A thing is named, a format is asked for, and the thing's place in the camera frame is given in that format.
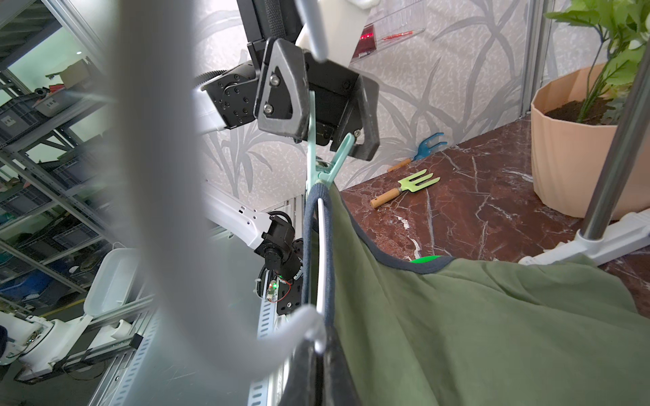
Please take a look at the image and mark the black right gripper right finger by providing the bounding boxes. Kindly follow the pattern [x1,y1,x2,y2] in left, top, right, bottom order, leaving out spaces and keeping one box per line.
[322,329,362,406]

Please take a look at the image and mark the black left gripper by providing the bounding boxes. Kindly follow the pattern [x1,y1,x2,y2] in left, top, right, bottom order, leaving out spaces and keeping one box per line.
[200,39,380,162]

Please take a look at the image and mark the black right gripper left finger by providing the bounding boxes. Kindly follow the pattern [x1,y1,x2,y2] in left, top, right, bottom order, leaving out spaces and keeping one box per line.
[279,340,318,406]

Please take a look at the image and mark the green clothespin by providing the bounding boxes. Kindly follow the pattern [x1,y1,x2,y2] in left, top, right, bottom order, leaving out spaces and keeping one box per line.
[306,91,356,194]

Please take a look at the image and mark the olive green tank top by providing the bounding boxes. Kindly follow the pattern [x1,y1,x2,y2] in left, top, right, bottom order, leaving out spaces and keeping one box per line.
[304,184,649,405]

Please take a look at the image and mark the blue garden hand rake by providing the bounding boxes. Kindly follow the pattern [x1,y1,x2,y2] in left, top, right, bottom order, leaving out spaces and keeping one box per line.
[388,132,448,173]

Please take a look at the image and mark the green garden hand fork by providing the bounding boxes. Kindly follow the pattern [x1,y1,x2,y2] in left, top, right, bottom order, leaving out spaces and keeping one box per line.
[371,169,441,209]

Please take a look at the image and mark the green perforated plastic basket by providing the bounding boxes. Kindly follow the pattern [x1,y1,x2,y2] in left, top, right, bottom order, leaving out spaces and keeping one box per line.
[411,255,440,264]

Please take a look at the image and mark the potted plant with white flowers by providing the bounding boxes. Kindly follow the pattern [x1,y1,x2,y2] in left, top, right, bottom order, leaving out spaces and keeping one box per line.
[531,1,649,218]

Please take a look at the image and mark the clothes rack with steel bars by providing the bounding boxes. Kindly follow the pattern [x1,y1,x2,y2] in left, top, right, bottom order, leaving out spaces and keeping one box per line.
[521,51,649,265]

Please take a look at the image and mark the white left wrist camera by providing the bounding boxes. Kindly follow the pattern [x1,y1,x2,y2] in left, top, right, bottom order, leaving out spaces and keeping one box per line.
[295,0,380,67]

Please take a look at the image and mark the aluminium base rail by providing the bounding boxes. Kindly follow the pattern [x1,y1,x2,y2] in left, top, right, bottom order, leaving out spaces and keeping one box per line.
[50,202,306,406]

